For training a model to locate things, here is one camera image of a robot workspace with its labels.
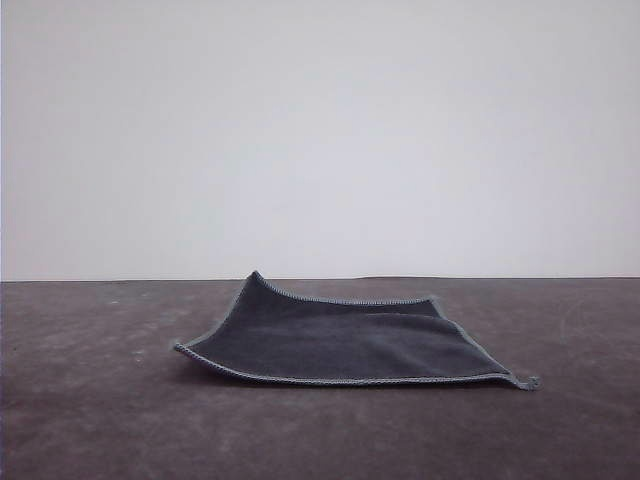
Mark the grey table cloth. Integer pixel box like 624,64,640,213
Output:
0,274,640,480

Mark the purple towel with grey hem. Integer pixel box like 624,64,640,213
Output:
172,270,542,393

